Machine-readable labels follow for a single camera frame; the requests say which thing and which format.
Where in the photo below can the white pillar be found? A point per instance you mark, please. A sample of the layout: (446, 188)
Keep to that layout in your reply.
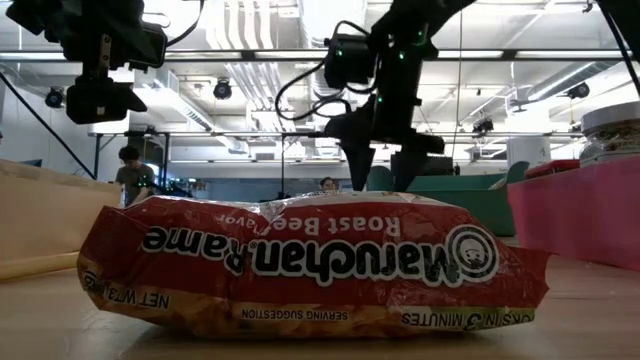
(530, 150)

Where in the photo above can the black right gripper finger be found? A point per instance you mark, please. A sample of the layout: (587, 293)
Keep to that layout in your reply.
(360, 165)
(406, 167)

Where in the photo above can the red box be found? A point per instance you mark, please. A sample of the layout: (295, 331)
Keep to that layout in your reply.
(552, 167)

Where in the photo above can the glass spice jar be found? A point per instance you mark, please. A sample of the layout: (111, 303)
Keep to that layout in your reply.
(612, 137)

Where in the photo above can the black aluminium rig frame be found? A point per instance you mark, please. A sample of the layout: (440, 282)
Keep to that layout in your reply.
(250, 55)

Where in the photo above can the white rectangular ceiling duct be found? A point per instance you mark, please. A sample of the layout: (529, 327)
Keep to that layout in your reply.
(170, 90)

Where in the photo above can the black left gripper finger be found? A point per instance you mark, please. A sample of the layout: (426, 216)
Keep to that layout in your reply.
(95, 100)

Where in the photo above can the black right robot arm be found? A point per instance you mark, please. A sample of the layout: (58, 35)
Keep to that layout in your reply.
(425, 15)

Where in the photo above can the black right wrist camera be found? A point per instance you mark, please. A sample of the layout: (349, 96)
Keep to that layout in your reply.
(350, 62)

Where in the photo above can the person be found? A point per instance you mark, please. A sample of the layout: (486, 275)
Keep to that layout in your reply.
(328, 184)
(132, 175)

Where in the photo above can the silver round ventilation duct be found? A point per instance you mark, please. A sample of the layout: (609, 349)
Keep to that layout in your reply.
(312, 20)

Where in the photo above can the black ceiling spotlight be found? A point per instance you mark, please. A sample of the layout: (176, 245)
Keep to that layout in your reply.
(483, 126)
(579, 90)
(222, 90)
(56, 97)

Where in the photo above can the pink plastic tray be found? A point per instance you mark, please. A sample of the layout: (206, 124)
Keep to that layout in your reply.
(575, 215)

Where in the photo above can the black background workstation frame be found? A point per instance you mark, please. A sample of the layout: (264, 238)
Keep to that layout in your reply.
(166, 160)
(283, 165)

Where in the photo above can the green plastic bin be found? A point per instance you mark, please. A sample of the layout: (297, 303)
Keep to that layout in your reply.
(475, 210)

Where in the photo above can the orange plastic tray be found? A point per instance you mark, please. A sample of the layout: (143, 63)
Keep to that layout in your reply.
(50, 220)

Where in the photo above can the black monitor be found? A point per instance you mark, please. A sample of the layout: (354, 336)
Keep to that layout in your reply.
(440, 166)

